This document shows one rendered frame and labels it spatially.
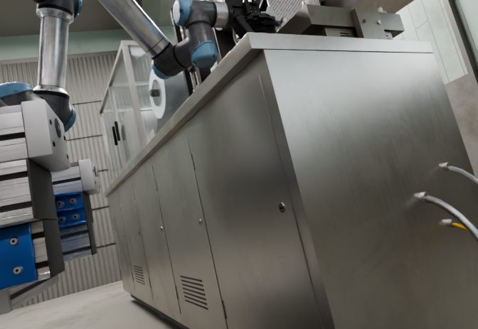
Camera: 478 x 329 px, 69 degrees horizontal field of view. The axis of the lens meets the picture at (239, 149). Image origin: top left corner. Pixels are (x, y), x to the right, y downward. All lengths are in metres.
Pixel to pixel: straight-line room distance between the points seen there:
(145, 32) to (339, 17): 0.55
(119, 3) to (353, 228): 0.81
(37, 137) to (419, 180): 0.85
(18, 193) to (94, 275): 4.08
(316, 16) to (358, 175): 0.45
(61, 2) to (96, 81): 3.64
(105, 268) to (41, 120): 4.07
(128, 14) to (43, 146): 0.55
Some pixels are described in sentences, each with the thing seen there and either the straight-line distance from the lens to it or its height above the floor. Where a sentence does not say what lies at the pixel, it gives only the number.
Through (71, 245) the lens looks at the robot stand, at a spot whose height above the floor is 0.54.
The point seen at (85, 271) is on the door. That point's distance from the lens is 4.66.
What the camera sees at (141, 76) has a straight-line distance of 2.11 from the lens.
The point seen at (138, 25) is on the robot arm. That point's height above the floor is 1.09.
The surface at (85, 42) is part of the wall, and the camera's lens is 5.31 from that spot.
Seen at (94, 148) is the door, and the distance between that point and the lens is 4.73.
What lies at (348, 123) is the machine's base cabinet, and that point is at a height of 0.67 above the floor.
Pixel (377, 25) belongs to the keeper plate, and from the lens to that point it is 1.17.
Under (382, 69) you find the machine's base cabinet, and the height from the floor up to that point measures 0.81.
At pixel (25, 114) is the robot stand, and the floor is 0.75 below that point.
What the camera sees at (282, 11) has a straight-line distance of 1.27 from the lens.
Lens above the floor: 0.55
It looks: 9 degrees up
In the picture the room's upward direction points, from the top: 13 degrees counter-clockwise
